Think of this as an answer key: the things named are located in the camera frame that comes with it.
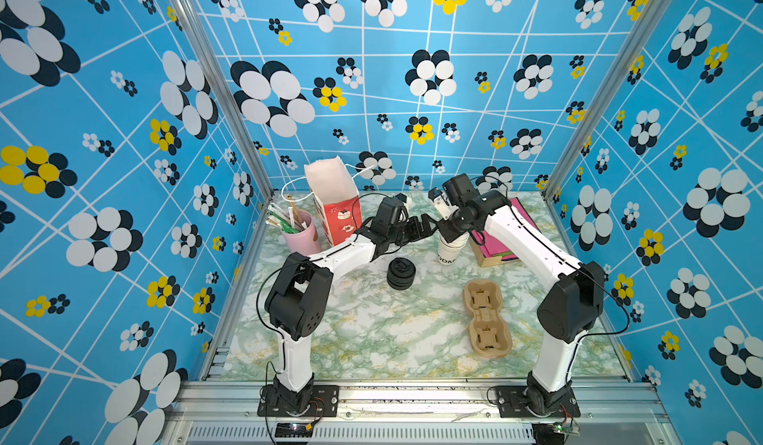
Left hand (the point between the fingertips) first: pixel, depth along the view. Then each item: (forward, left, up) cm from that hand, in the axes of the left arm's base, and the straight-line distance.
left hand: (433, 227), depth 88 cm
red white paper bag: (+3, +28, +10) cm, 30 cm away
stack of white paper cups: (-4, -5, -7) cm, 10 cm away
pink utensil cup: (0, +40, -7) cm, 41 cm away
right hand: (0, -5, +1) cm, 5 cm away
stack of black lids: (-10, +10, -11) cm, 18 cm away
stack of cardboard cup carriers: (-27, -15, -13) cm, 33 cm away
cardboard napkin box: (-5, -19, -11) cm, 23 cm away
